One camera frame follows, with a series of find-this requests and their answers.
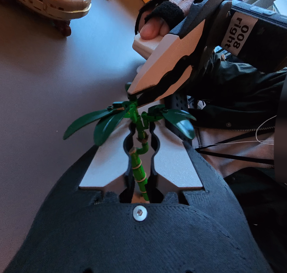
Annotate green bamboo stalk pointed leaves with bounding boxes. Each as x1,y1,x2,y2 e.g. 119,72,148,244
63,82,197,203

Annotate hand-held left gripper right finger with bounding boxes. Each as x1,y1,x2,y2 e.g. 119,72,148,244
148,121,205,203

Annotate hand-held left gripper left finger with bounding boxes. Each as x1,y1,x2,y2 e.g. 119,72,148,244
79,121,135,203

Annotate person's right forearm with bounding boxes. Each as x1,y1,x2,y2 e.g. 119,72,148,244
188,53,287,112

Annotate tan brick-built pot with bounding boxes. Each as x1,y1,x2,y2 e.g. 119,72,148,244
0,0,92,36

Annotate black lanyard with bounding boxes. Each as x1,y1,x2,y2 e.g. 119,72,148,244
195,129,275,166

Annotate person's right hand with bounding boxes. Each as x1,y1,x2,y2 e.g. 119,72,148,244
139,0,195,40

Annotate thin white cord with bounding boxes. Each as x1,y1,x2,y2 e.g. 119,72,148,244
197,116,277,146

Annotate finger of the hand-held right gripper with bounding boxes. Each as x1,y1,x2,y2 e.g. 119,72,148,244
127,19,205,96
137,64,194,108

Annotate person's pale shirt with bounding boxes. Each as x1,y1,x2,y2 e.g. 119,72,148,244
193,125,276,179

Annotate grey desk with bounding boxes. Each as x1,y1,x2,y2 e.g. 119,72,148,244
0,0,171,273

